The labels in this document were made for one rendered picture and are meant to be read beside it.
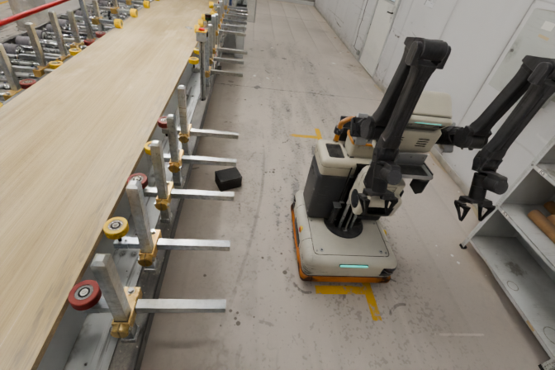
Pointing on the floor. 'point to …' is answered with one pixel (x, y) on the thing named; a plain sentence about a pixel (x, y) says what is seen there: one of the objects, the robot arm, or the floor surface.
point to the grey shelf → (524, 249)
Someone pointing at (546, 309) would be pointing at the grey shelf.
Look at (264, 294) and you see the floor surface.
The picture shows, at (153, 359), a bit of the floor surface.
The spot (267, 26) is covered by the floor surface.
